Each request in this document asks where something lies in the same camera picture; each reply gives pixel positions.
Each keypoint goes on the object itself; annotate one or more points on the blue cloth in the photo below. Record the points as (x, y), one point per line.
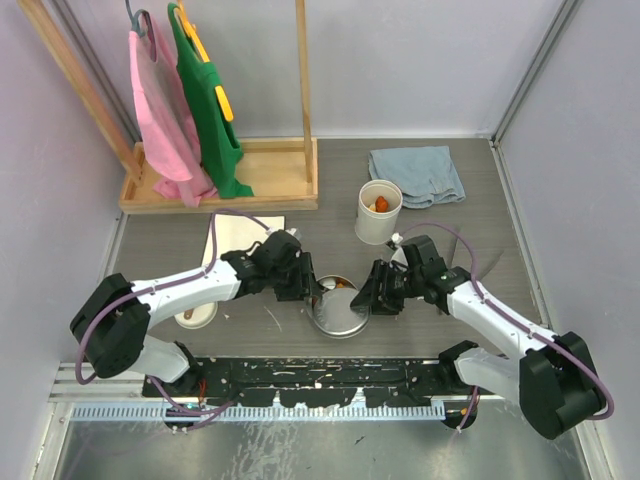
(426, 176)

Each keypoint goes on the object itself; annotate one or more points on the grey hanger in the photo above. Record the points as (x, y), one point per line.
(141, 25)

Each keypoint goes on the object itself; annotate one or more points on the white rice roll piece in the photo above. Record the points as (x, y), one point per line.
(329, 283)

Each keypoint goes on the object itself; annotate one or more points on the white square plate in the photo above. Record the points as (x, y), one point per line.
(232, 233)

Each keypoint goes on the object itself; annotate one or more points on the pink apron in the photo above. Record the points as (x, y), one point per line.
(167, 128)

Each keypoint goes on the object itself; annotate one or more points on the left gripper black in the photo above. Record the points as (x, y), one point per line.
(304, 285)

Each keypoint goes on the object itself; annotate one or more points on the round metal tin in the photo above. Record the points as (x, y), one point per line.
(341, 282)

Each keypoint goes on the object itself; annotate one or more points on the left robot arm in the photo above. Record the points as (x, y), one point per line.
(112, 327)

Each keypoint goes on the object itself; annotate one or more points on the wooden clothes rack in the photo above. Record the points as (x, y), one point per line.
(283, 172)

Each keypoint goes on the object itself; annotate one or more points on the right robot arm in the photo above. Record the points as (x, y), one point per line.
(550, 377)

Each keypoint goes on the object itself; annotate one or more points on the round metal tin lid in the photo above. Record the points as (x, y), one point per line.
(332, 313)

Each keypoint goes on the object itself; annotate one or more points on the metal tongs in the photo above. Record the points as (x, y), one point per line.
(485, 269)

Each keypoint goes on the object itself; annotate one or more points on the orange shrimp piece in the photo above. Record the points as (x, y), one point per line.
(381, 205)

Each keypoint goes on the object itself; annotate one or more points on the white cylindrical container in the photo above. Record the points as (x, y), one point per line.
(373, 227)

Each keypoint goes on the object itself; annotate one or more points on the yellow hanger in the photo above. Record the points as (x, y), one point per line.
(191, 33)

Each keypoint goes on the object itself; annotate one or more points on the white lid brown handle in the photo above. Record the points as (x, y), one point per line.
(198, 317)

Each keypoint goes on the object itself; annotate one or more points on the green apron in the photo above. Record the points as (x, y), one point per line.
(220, 149)

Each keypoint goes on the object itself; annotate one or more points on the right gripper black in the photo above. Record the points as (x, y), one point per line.
(383, 302)

